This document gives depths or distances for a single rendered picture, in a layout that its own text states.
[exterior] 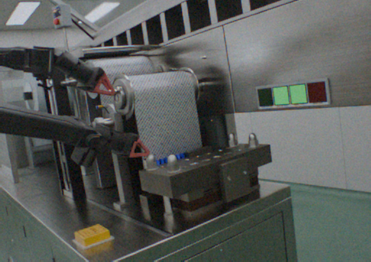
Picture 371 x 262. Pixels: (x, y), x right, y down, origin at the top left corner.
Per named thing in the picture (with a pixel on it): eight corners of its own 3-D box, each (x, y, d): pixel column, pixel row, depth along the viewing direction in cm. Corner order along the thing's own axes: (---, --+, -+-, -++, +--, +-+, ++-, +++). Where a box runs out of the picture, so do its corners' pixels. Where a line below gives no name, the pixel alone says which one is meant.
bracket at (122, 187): (112, 206, 115) (96, 115, 112) (129, 201, 119) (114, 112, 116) (119, 209, 111) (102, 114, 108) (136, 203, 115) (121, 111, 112)
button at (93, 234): (75, 240, 89) (73, 231, 88) (100, 231, 93) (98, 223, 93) (85, 247, 83) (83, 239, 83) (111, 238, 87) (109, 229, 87)
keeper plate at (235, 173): (222, 201, 101) (217, 164, 100) (246, 192, 107) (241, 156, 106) (228, 203, 99) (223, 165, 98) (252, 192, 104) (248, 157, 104)
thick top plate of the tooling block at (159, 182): (141, 189, 103) (138, 170, 103) (237, 159, 127) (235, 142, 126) (172, 198, 91) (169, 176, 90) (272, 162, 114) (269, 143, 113)
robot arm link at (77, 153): (91, 136, 89) (70, 119, 93) (72, 172, 91) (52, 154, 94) (117, 137, 100) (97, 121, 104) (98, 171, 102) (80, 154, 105)
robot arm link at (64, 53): (51, 64, 94) (63, 47, 94) (47, 61, 100) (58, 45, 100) (72, 78, 98) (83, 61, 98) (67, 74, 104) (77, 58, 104)
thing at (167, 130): (144, 170, 109) (134, 111, 107) (202, 153, 123) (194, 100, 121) (145, 170, 109) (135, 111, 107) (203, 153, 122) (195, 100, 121)
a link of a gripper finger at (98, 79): (112, 103, 106) (88, 87, 100) (102, 103, 111) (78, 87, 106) (122, 84, 107) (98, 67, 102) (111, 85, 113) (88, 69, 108)
